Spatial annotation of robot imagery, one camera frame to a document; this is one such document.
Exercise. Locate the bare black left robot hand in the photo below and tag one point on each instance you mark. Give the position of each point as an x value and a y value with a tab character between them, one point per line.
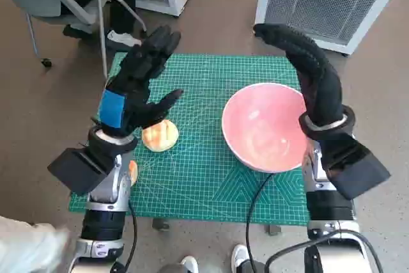
134	94

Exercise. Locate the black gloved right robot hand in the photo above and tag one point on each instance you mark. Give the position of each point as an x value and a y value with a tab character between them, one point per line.
319	81

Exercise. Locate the round toy bread bun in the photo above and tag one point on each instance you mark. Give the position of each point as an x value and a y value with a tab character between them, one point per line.
159	138

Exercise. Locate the pink bowl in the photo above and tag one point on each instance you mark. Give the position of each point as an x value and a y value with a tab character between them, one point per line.
259	126

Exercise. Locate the long braided toy bread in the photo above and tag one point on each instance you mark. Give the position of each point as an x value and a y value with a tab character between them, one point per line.
133	172

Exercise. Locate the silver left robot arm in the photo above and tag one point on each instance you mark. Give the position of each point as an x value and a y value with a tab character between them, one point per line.
108	190

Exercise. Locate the large white mesh cabinet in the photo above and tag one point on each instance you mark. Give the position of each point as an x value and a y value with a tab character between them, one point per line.
319	7

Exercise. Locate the grey office chair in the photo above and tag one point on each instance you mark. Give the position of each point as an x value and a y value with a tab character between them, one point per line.
80	11

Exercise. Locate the green cutting mat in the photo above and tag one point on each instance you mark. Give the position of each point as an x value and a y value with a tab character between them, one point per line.
198	174

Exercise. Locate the white shoe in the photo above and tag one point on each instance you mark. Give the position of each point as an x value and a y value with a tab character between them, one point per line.
239	255
190	265

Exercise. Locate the person in light clothing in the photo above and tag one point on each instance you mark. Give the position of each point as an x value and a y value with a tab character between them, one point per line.
25	247

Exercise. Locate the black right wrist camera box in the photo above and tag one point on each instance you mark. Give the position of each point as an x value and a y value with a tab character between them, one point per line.
354	167

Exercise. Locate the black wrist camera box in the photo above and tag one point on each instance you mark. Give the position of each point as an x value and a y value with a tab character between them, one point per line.
76	167
354	167

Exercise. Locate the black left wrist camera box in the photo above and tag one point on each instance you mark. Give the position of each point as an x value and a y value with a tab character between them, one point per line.
76	167

